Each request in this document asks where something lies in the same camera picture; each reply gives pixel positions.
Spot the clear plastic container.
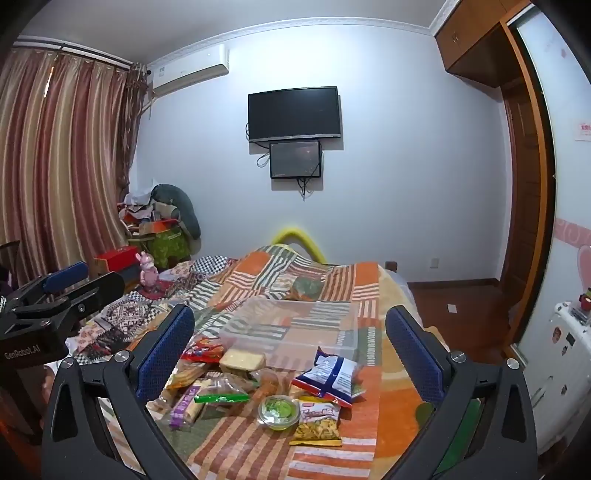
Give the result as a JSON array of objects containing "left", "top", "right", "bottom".
[{"left": 219, "top": 296, "right": 362, "bottom": 371}]

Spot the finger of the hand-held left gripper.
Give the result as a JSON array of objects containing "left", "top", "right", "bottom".
[
  {"left": 0, "top": 261, "right": 90, "bottom": 311},
  {"left": 9, "top": 271, "right": 125, "bottom": 334}
]

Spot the white appliance with stickers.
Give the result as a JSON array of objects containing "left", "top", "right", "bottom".
[{"left": 519, "top": 301, "right": 591, "bottom": 463}]

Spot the white air conditioner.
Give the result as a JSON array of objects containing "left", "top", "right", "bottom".
[{"left": 150, "top": 43, "right": 230, "bottom": 97}]

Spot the pale yellow cake pack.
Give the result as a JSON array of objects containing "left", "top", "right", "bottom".
[{"left": 219, "top": 348, "right": 268, "bottom": 373}]

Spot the brown bread pack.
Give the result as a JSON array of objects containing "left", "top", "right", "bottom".
[{"left": 249, "top": 369, "right": 280, "bottom": 398}]

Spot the green jelly cup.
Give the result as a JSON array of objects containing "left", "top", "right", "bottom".
[{"left": 257, "top": 394, "right": 301, "bottom": 431}]

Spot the purple snack packet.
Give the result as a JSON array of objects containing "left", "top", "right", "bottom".
[{"left": 167, "top": 378, "right": 218, "bottom": 431}]

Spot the pile of clutter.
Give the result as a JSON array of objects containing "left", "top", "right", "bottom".
[{"left": 117, "top": 191, "right": 160, "bottom": 228}]

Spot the pink toy pig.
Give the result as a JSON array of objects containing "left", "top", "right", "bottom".
[{"left": 139, "top": 252, "right": 161, "bottom": 289}]

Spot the black wall television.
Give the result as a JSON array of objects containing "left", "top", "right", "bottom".
[{"left": 247, "top": 85, "right": 343, "bottom": 143}]

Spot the orange striped snack pack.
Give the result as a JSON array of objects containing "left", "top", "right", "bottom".
[{"left": 165, "top": 360, "right": 209, "bottom": 389}]

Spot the green patterned box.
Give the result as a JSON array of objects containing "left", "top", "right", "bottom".
[{"left": 128, "top": 225, "right": 193, "bottom": 272}]

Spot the red snack packet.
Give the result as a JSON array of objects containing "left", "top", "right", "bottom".
[{"left": 181, "top": 337, "right": 227, "bottom": 364}]

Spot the green-sealed cookie bag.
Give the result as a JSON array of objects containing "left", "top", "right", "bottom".
[{"left": 193, "top": 373, "right": 251, "bottom": 406}]

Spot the patchwork striped blanket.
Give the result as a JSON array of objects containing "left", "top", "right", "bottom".
[{"left": 148, "top": 244, "right": 455, "bottom": 480}]

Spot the striped curtain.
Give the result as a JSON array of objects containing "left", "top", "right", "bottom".
[{"left": 0, "top": 46, "right": 149, "bottom": 289}]

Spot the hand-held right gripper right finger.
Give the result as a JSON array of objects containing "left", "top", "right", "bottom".
[{"left": 385, "top": 305, "right": 550, "bottom": 480}]

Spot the yellow chip packet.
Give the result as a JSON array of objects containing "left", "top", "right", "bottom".
[{"left": 290, "top": 399, "right": 343, "bottom": 447}]

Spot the wooden door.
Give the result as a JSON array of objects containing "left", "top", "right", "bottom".
[{"left": 500, "top": 23, "right": 556, "bottom": 348}]

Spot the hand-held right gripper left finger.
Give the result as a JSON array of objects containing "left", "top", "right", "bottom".
[{"left": 41, "top": 305, "right": 197, "bottom": 480}]

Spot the small black monitor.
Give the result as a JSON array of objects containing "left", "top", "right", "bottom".
[{"left": 269, "top": 140, "right": 323, "bottom": 180}]

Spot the blue white snack bag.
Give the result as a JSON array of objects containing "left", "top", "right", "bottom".
[{"left": 290, "top": 346, "right": 366, "bottom": 408}]

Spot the wooden overhead cabinet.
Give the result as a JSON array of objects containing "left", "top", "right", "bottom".
[{"left": 435, "top": 0, "right": 536, "bottom": 89}]

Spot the red box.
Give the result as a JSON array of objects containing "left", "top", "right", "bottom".
[{"left": 93, "top": 246, "right": 140, "bottom": 274}]

